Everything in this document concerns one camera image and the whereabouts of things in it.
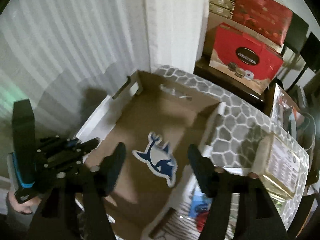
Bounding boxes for gold box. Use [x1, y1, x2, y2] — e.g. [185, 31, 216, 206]
[251, 133, 300, 201]

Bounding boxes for person's left hand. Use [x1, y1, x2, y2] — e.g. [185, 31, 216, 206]
[7, 191, 42, 215]

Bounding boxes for white cardboard tray box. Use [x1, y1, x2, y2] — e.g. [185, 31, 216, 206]
[76, 71, 222, 239]

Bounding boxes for dark wooden nightstand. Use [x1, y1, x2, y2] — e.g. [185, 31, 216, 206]
[194, 55, 270, 111]

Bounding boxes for silver foil bag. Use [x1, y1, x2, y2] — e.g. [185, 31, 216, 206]
[270, 83, 305, 139]

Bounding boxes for white window curtain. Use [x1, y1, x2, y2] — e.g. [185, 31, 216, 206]
[1, 0, 208, 139]

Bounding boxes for red collection gift bag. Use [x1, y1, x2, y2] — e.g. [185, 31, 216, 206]
[209, 23, 283, 95]

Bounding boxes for black music stand right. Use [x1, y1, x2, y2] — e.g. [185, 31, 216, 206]
[287, 32, 320, 92]

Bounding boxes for black music stand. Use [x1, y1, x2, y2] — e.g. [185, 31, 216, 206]
[287, 32, 320, 92]
[281, 13, 309, 56]

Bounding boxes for dark red gift box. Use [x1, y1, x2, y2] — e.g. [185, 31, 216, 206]
[232, 0, 293, 46]

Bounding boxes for black music stand left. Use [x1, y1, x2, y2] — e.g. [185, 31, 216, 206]
[281, 13, 309, 56]

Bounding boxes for stacked gold boxes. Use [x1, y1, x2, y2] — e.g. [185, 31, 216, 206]
[209, 0, 235, 19]

